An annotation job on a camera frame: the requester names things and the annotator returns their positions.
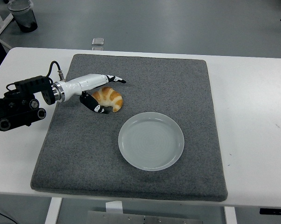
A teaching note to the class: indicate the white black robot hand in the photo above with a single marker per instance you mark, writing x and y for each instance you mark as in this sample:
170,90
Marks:
84,82

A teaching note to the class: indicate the golden croissant bread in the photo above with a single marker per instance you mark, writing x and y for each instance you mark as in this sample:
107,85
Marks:
110,95

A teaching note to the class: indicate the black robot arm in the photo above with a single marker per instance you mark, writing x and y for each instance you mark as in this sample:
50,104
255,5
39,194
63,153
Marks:
26,86

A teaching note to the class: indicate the pale grey round plate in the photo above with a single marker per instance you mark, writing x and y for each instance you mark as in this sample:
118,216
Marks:
152,142

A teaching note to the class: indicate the grey metal plate with screws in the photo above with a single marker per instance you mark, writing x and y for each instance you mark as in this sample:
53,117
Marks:
131,219

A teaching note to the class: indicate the silver square floor socket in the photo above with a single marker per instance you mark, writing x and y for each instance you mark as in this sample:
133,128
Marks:
98,48
98,41

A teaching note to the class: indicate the grey square felt mat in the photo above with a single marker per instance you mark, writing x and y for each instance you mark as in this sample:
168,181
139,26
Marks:
154,70

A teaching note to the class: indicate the black bin with clear bag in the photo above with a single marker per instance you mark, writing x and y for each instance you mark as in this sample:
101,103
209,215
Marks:
25,18

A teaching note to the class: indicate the white table leg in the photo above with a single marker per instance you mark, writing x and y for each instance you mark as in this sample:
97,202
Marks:
230,215
53,210

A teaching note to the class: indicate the black table control panel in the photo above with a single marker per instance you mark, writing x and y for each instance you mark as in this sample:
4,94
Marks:
274,211

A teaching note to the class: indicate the white furniture frame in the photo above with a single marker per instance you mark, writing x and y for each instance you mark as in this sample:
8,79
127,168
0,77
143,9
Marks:
0,21

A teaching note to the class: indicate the white bracket under table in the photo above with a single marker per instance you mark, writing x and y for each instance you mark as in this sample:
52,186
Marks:
114,206

